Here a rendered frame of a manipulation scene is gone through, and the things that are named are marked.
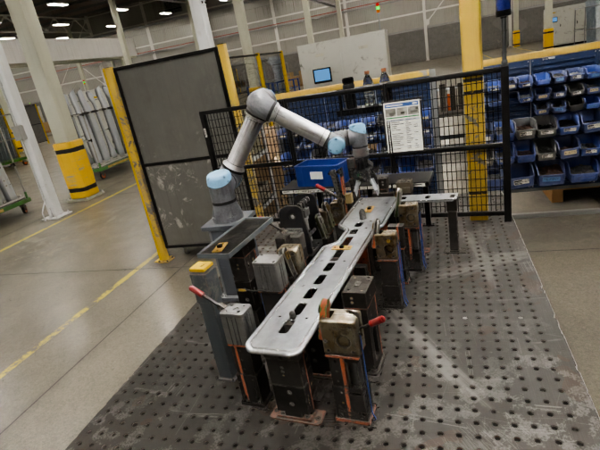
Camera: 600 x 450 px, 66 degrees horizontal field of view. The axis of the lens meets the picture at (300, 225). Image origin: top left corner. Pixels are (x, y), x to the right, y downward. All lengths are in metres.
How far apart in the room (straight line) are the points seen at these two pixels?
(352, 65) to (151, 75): 4.93
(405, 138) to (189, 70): 2.30
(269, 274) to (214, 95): 2.87
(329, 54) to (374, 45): 0.83
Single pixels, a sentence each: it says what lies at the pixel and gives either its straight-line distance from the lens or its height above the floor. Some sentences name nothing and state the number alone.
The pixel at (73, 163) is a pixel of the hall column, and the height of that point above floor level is 0.70.
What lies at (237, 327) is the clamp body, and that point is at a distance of 1.48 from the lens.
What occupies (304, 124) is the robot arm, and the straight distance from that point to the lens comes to 2.05.
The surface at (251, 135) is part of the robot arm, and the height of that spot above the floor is 1.46.
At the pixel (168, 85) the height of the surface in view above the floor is 1.75.
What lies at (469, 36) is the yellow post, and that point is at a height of 1.72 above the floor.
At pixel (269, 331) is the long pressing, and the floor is 1.00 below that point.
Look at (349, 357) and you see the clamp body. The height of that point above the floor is 0.94.
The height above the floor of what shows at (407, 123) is 1.31.
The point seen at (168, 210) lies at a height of 0.56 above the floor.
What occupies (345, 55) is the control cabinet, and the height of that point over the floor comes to 1.69.
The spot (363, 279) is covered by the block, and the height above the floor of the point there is 1.03.
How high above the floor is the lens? 1.75
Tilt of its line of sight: 19 degrees down
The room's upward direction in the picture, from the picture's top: 10 degrees counter-clockwise
